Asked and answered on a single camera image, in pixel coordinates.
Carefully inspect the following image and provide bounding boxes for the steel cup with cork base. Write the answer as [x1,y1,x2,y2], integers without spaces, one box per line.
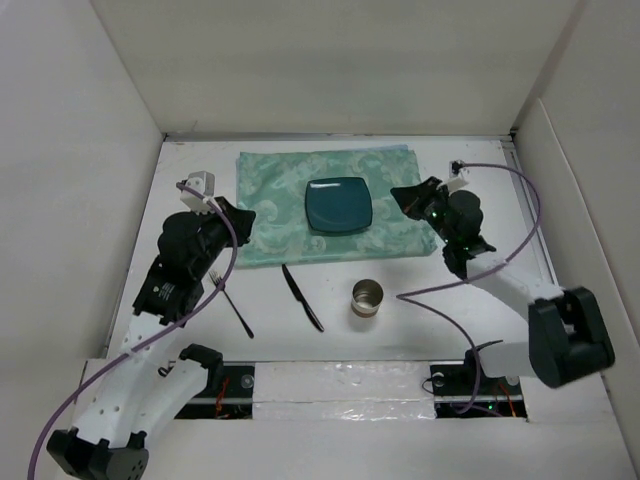
[351,279,384,318]

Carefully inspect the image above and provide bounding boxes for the black table knife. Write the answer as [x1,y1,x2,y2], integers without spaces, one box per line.
[281,264,325,333]

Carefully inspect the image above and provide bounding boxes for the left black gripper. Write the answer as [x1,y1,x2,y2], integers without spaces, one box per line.
[192,197,255,279]

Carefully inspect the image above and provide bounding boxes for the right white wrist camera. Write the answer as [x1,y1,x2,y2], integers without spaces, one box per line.
[442,160,469,193]

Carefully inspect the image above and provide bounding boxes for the green patterned cloth placemat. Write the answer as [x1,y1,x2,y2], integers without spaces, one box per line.
[236,145,438,268]

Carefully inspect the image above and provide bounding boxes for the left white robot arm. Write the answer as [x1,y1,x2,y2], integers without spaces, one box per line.
[46,197,256,479]

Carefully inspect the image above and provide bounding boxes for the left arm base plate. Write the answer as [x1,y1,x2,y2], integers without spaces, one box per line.
[175,363,255,420]

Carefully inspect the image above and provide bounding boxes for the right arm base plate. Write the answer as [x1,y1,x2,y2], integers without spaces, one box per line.
[421,362,527,419]

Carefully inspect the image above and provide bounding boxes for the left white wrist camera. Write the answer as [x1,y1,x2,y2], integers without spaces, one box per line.
[178,171,215,214]

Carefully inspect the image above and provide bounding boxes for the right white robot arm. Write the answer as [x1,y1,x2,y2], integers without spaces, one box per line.
[391,177,615,394]

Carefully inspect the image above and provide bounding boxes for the black metal fork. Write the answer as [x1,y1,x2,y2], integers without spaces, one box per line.
[208,270,255,339]

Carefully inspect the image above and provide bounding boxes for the teal square plate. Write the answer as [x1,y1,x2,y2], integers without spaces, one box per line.
[304,177,373,236]

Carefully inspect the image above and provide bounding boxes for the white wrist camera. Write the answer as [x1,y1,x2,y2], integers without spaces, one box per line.
[178,171,215,214]
[442,160,469,193]

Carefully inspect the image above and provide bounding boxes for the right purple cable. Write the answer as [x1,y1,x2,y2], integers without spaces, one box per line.
[397,162,544,415]

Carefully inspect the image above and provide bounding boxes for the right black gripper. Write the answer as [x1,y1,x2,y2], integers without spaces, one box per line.
[389,177,455,246]

